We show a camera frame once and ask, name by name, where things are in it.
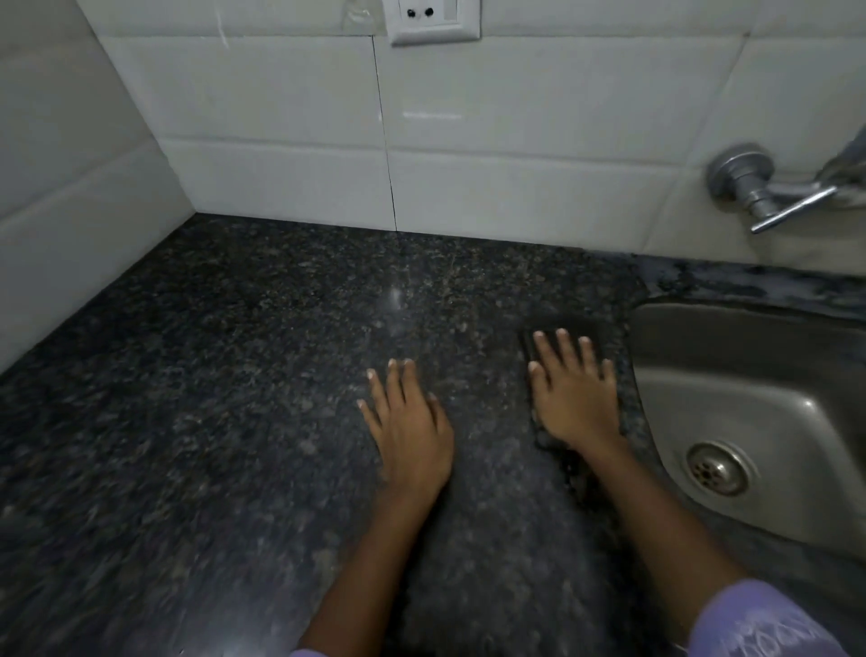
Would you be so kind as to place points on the person's right forearm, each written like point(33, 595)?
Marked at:
point(649, 528)

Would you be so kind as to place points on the steel kitchen sink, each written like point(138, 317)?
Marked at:
point(758, 392)

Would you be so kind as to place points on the chrome wall tap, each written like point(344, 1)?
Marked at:
point(747, 179)

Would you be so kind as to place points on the person's left forearm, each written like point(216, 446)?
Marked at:
point(369, 575)

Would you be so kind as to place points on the person's right thumb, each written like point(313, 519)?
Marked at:
point(536, 389)

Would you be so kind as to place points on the purple patterned sleeve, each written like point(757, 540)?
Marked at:
point(310, 653)
point(758, 623)

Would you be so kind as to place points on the person's left thumb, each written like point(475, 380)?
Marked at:
point(441, 423)

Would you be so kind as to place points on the person's right hand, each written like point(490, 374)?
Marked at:
point(575, 399)

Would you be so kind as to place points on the person's left hand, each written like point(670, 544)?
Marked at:
point(413, 440)

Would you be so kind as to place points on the person's right middle finger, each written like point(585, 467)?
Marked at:
point(568, 350)

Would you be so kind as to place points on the dark scrub pad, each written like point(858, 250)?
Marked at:
point(524, 345)

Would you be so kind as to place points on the person's left middle finger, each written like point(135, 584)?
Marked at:
point(396, 384)

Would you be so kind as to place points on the person's left little finger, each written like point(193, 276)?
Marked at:
point(369, 419)

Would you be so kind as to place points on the steel sink drain strainer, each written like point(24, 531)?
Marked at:
point(719, 468)

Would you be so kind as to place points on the white wall socket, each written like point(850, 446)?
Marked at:
point(433, 20)

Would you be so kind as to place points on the person's right little finger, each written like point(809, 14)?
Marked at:
point(609, 379)

